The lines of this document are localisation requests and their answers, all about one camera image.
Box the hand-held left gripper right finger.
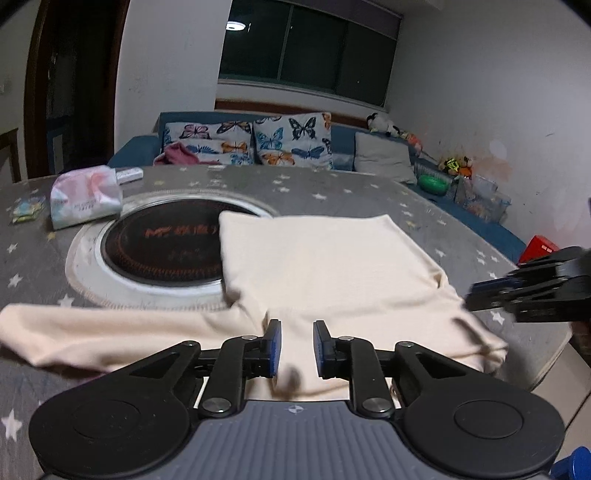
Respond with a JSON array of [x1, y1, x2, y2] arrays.
[[313, 319, 481, 418]]

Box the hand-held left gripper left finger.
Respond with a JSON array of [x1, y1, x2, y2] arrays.
[[108, 318, 283, 418]]

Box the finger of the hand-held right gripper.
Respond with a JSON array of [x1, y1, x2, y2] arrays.
[[464, 290, 520, 315], [468, 272, 525, 297]]

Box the cream long-sleeved shirt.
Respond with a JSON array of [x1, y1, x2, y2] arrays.
[[0, 210, 509, 403]]

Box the red box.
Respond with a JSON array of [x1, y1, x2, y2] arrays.
[[517, 235, 560, 265]]

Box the clear plastic storage box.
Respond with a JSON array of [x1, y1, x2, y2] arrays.
[[454, 174, 513, 223]]

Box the green bowl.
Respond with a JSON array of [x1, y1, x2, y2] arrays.
[[417, 174, 451, 195]]

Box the yellow orange toys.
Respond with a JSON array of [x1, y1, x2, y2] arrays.
[[438, 155, 474, 179]]

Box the round black induction cooktop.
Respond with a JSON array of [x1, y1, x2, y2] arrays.
[[95, 194, 280, 306]]

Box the grey star-print tablecloth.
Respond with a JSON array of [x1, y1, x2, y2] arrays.
[[0, 164, 573, 480]]

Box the small colourful plush toys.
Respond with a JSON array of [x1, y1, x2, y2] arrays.
[[399, 131, 424, 154]]

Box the grey pillow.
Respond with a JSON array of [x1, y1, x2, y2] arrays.
[[354, 131, 418, 185]]

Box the blue plastic object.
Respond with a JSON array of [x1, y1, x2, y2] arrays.
[[551, 445, 591, 480]]

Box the black and white plush toy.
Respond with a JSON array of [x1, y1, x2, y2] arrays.
[[366, 113, 400, 137]]

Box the square butterfly-print pillow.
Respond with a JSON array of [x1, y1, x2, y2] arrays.
[[252, 112, 334, 171]]

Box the pink cloth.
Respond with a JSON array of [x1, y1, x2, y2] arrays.
[[153, 142, 223, 166]]

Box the wide butterfly-print pillow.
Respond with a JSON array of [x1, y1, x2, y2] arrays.
[[163, 121, 255, 166]]

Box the blue sofa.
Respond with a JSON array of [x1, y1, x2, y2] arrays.
[[107, 111, 527, 265]]

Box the pink tissue pack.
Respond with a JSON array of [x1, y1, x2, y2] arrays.
[[50, 165, 123, 230]]

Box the small colourful packet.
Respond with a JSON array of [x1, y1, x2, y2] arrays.
[[10, 196, 47, 226]]

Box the dark window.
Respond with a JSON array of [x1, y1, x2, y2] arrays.
[[217, 0, 403, 99]]

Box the wooden chair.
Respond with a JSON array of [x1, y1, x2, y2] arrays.
[[0, 128, 22, 184]]

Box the dark wooden door frame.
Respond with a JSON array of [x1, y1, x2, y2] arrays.
[[23, 0, 131, 179]]

